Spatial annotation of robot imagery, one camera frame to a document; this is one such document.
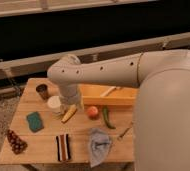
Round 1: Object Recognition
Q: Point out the green chili pepper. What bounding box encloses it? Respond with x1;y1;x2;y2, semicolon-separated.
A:
102;106;116;129

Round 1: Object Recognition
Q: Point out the wooden board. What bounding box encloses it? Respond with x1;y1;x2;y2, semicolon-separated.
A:
0;78;134;164

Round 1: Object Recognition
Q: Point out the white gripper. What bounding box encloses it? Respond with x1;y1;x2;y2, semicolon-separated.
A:
58;84;83;109

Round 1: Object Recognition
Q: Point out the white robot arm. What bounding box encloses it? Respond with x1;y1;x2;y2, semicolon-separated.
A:
47;50;190;171

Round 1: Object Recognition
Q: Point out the white plastic cup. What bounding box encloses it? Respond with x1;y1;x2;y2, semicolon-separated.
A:
47;96;62;114

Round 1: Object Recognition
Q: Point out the teal green sponge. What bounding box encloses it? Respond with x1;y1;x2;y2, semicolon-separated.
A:
26;112;44;133

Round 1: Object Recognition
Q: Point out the grey blue cloth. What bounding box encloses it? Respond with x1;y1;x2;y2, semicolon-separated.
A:
88;128;112;168

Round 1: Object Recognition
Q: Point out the dark grape bunch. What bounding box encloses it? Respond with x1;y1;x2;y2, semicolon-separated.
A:
7;130;27;154

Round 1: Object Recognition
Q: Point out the yellow plastic bin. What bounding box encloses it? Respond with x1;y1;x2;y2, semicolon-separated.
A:
80;84;137;106

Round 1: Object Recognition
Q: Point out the dark metal cup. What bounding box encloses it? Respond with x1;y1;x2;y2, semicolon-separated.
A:
36;84;49;100

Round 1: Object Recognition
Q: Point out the orange peach fruit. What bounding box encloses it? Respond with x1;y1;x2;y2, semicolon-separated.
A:
86;106;99;119

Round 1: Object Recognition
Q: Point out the metal fork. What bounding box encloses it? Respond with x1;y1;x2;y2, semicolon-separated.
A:
117;122;134;141

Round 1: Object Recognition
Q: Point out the yellow banana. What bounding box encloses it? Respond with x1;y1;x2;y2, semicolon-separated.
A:
61;105;77;123

